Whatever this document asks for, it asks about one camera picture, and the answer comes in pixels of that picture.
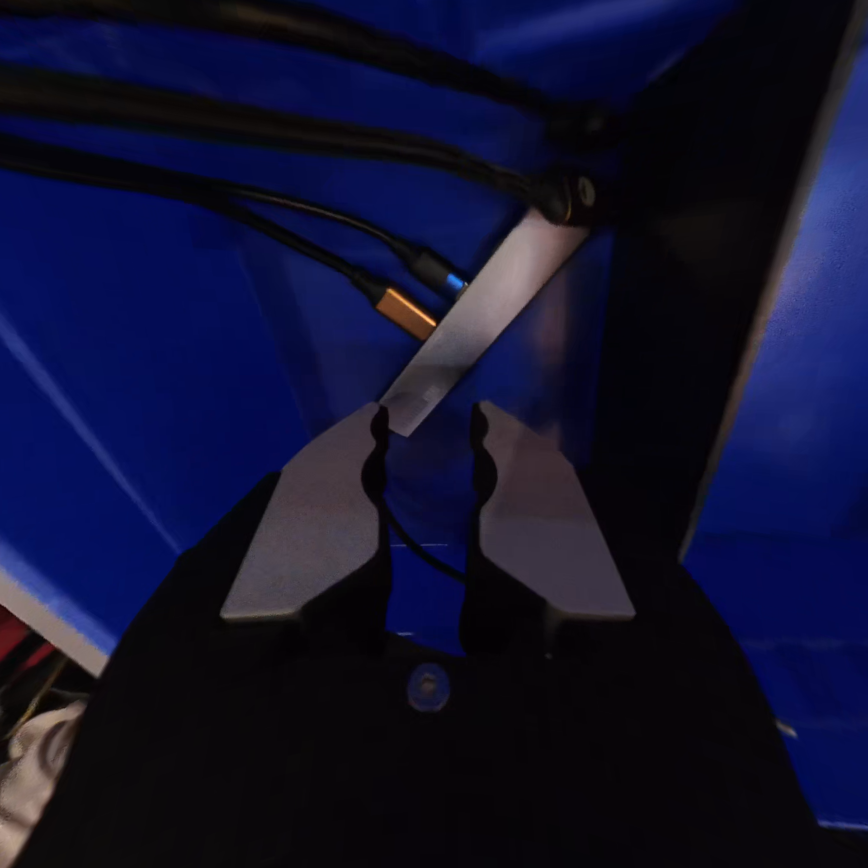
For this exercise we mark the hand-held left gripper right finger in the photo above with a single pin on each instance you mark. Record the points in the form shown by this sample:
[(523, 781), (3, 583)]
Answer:
[(549, 542)]

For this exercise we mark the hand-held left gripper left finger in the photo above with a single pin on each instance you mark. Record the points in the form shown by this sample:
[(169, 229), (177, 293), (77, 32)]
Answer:
[(305, 542)]

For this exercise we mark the blue plastic bin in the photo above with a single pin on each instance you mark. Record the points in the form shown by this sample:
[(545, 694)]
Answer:
[(169, 373)]

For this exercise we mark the person's white clothing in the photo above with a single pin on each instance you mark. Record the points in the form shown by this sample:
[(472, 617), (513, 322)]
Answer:
[(41, 759)]

